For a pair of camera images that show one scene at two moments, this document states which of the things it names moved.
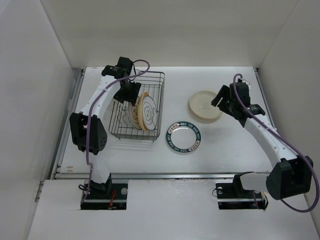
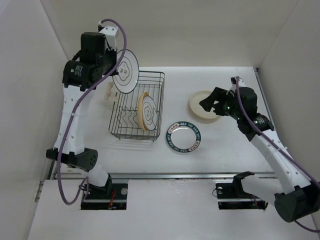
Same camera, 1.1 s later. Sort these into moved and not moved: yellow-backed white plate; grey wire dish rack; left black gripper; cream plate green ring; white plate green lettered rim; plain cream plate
Moved: cream plate green ring; left black gripper
Not moved: yellow-backed white plate; white plate green lettered rim; plain cream plate; grey wire dish rack
